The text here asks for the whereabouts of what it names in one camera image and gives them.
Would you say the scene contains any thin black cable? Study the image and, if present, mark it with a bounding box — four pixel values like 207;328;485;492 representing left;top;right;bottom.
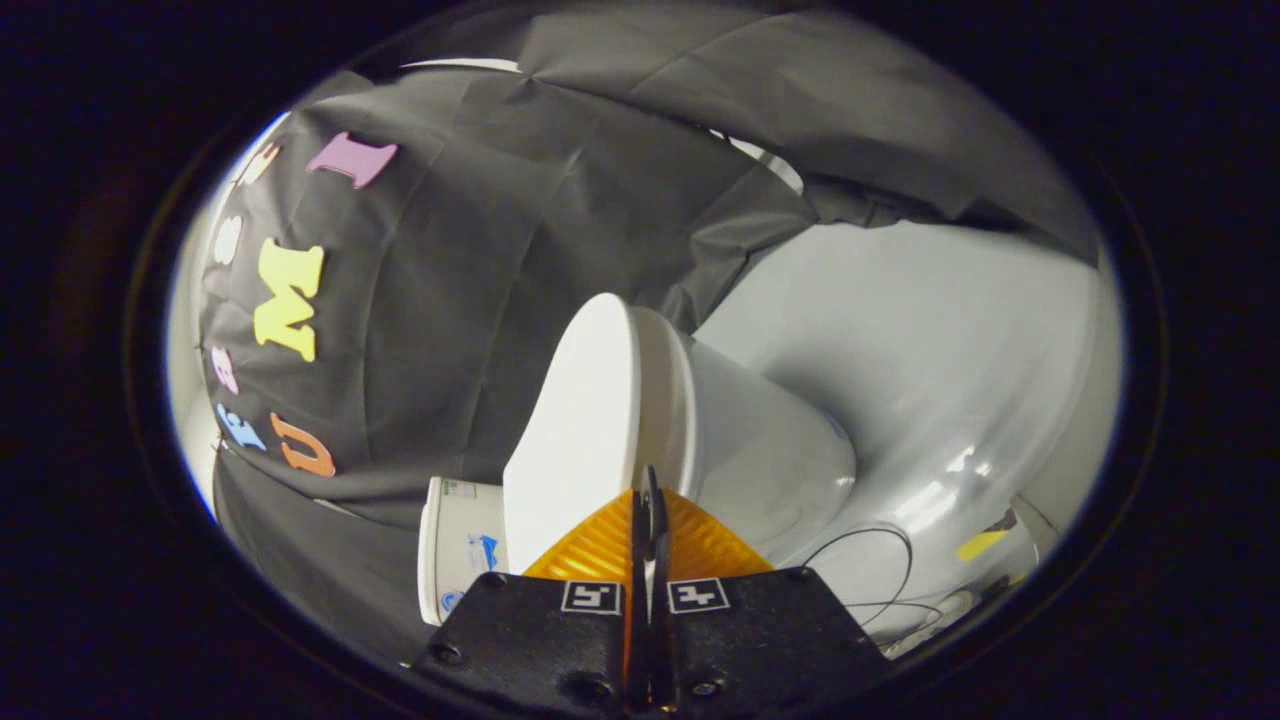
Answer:
798;524;963;641

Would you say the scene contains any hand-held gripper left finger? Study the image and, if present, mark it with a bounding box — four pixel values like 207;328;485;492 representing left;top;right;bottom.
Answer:
410;488;651;715

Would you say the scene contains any white toilet lid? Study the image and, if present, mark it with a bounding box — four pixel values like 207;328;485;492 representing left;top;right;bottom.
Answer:
502;292;643;577

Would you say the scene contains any yellow tape strip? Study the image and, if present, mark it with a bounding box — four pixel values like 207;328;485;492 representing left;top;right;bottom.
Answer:
954;529;1014;563

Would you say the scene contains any white toilet bowl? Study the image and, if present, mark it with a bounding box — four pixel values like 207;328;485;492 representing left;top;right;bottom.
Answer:
686;338;859;563

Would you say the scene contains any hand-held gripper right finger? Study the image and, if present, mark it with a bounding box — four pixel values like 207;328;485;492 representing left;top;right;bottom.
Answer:
646;464;893;715

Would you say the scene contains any white toilet tank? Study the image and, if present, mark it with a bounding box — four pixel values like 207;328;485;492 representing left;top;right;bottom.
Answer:
417;476;513;628

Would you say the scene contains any black backdrop cloth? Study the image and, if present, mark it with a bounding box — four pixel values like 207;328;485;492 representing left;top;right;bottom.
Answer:
198;8;1103;663

